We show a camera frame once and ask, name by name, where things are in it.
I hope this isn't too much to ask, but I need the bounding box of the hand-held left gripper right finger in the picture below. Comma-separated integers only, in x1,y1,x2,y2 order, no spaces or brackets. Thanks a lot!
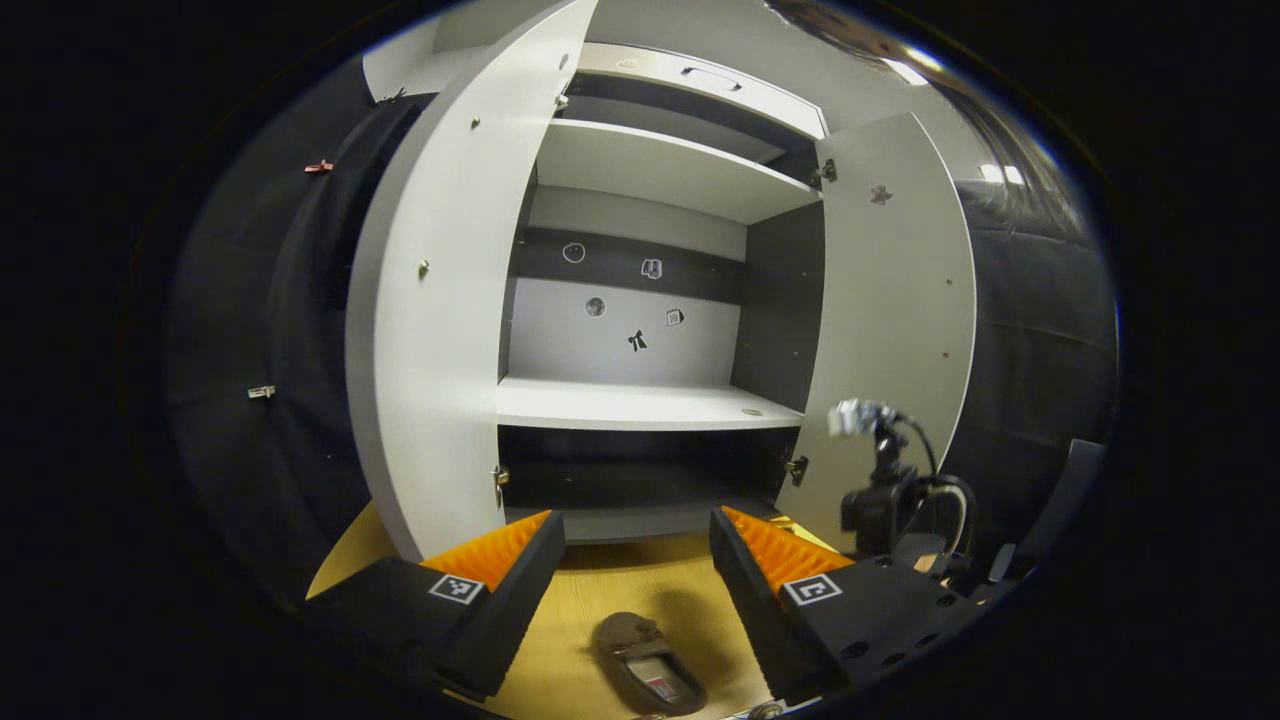
709,505,986,706

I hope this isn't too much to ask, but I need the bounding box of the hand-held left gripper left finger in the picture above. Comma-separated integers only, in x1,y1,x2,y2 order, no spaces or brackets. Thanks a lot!
305,510,567,701

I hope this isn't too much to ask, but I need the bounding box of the ceiling light panel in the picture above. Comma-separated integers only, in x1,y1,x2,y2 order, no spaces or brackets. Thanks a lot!
880,45,941,86

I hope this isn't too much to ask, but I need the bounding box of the white shoe cabinet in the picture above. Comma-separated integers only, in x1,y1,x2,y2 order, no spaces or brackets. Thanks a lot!
345,0,976,563

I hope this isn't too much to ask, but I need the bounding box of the white cabinet door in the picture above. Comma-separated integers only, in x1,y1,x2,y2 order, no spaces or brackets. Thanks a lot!
345,0,599,561
778,112,976,551

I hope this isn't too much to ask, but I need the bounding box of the black camera cable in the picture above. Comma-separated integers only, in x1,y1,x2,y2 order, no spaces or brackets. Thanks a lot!
905,418,976,561

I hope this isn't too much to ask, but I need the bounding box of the brown fuzzy shoe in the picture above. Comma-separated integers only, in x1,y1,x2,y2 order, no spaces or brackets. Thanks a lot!
590,612,708,718

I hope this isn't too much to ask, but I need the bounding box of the white cabinet shelf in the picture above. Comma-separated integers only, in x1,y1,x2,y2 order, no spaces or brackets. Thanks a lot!
535,118,823,226
497,375,806,433

